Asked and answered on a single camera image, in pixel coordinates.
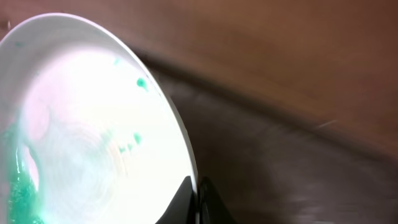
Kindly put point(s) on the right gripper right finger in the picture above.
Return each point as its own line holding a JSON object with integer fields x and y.
{"x": 211, "y": 207}

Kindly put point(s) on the white plate top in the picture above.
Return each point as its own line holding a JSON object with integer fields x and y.
{"x": 87, "y": 134}

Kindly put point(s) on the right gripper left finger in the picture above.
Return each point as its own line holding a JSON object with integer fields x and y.
{"x": 181, "y": 209}

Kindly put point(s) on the dark brown serving tray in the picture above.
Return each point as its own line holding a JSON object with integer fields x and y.
{"x": 268, "y": 168}

